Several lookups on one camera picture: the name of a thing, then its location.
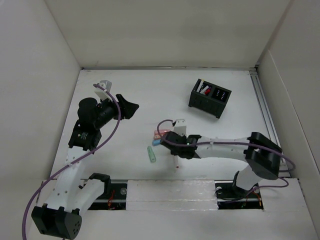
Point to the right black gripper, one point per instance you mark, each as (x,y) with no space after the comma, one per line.
(174,152)

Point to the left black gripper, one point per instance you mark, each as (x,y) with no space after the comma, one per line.
(127,108)

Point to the long red marker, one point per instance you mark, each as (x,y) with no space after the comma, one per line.
(176,162)

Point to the green highlighter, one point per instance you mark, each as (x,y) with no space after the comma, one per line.
(151,154)

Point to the blue capped marker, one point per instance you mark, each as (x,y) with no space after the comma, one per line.
(204,89)

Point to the yellow capped marker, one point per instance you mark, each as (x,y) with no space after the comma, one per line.
(200,86)

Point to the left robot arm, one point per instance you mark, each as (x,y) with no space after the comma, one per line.
(61,214)

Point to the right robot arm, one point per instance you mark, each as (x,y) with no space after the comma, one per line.
(261,155)

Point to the pink highlighter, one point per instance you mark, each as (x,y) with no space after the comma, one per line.
(161,131)

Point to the blue highlighter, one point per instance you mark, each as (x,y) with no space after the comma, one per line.
(156,142)

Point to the black slatted pen holder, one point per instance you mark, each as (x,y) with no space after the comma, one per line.
(214,103)

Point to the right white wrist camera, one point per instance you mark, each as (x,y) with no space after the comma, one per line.
(179,126)

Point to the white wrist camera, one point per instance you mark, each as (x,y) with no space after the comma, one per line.
(100,91)
(179,126)

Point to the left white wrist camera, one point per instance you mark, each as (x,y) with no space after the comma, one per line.
(100,91)

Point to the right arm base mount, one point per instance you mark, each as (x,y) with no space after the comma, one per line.
(231,197)

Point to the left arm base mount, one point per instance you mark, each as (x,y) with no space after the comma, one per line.
(114,198)

